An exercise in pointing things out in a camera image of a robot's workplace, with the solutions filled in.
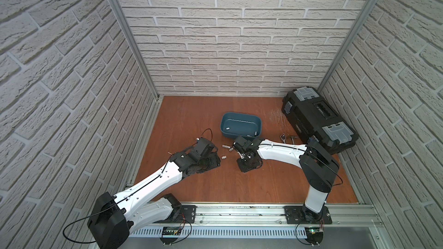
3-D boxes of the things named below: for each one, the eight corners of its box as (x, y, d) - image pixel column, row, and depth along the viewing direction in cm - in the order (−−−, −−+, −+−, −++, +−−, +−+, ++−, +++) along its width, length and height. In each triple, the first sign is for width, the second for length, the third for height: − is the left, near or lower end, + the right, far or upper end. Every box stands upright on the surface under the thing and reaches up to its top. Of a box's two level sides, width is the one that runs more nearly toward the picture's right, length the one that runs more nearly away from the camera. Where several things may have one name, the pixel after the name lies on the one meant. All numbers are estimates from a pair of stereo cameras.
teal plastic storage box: (218, 135, 102) (218, 130, 98) (222, 116, 112) (222, 111, 107) (259, 140, 100) (261, 136, 96) (260, 120, 110) (261, 115, 105)
